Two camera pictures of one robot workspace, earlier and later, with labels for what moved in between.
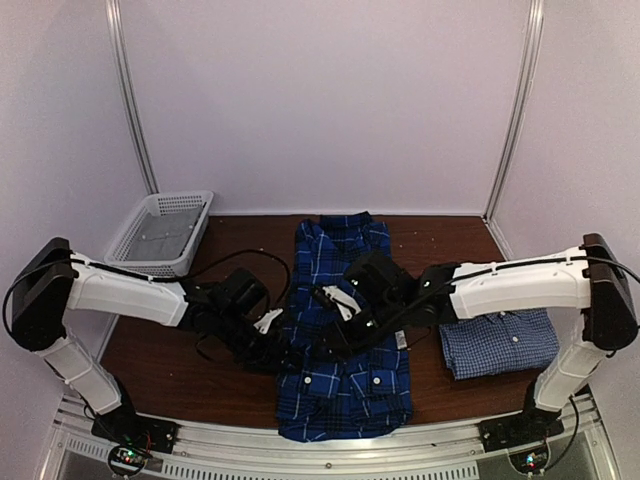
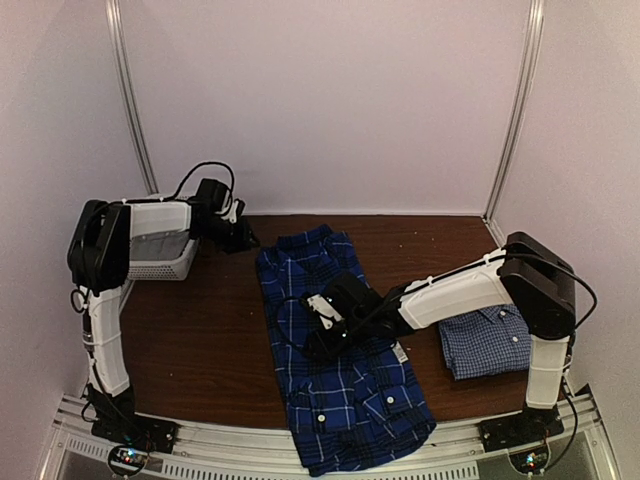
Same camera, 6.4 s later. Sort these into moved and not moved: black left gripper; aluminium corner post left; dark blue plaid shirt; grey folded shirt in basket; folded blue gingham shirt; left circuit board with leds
Moved: dark blue plaid shirt; black left gripper
Not moved: folded blue gingham shirt; grey folded shirt in basket; left circuit board with leds; aluminium corner post left
